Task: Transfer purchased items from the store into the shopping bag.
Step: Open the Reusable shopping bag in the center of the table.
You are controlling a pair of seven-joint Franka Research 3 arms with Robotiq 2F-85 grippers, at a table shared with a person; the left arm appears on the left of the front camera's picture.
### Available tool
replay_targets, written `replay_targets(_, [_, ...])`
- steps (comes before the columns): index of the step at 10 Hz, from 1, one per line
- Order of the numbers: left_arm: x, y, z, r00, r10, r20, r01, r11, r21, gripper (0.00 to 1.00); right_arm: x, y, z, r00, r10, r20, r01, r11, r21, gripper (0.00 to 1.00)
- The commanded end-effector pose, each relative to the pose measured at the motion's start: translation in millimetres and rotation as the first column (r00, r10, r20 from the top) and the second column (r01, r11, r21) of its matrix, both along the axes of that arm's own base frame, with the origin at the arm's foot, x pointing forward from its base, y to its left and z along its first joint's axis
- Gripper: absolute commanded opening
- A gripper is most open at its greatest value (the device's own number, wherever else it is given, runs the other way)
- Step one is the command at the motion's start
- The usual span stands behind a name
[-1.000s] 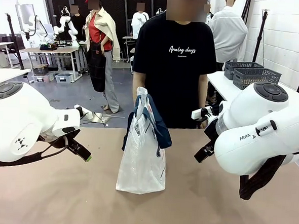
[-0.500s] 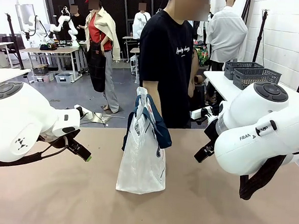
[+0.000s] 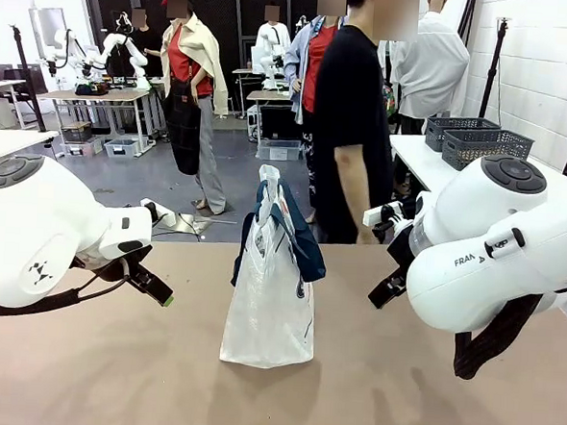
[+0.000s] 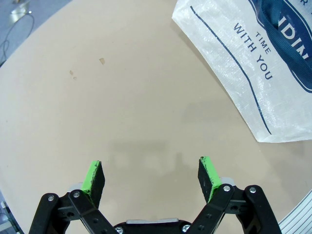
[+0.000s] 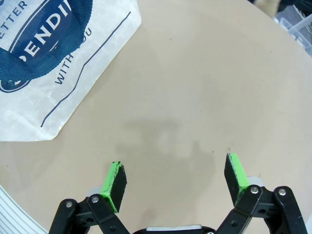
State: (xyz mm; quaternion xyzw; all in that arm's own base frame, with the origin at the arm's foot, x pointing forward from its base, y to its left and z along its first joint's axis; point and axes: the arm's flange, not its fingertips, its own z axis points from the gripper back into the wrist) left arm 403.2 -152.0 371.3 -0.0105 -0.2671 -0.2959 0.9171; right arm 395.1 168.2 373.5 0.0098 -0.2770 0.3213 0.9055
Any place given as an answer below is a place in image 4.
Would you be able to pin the aluminium table edge rail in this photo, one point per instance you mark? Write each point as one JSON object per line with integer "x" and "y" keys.
{"x": 298, "y": 214}

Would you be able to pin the white woven shopping bag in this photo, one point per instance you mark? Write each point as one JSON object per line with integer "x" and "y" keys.
{"x": 243, "y": 73}

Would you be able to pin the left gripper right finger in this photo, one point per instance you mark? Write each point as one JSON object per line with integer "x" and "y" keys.
{"x": 207, "y": 180}

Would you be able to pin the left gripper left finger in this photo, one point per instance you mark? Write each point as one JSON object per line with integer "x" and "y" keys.
{"x": 93, "y": 180}

